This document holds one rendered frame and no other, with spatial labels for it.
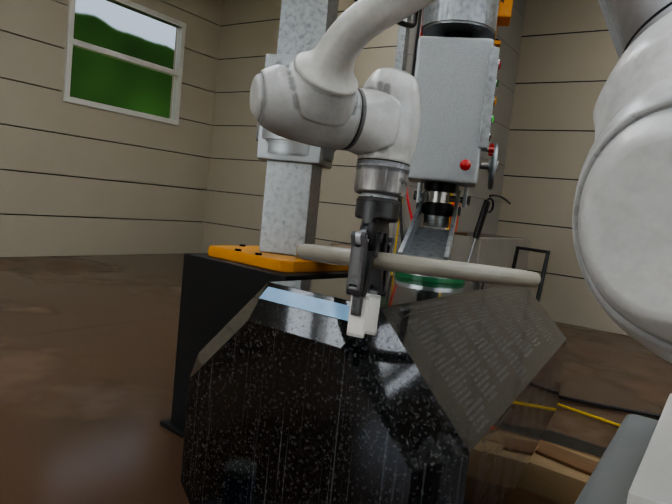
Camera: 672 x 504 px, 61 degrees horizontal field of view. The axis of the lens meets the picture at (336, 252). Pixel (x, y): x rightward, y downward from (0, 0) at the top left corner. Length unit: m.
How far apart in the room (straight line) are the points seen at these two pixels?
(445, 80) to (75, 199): 6.60
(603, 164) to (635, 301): 0.07
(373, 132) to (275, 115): 0.16
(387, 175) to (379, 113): 0.10
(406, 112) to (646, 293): 0.71
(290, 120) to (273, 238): 1.49
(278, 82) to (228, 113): 8.24
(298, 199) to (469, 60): 0.90
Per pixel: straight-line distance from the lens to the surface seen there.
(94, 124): 8.07
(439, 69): 1.79
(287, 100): 0.86
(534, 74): 6.79
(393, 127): 0.94
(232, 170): 8.90
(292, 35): 2.41
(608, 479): 0.58
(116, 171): 8.24
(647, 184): 0.30
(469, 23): 1.80
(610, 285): 0.30
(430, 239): 1.65
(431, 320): 1.35
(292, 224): 2.31
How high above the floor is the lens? 1.01
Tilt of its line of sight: 5 degrees down
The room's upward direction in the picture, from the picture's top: 6 degrees clockwise
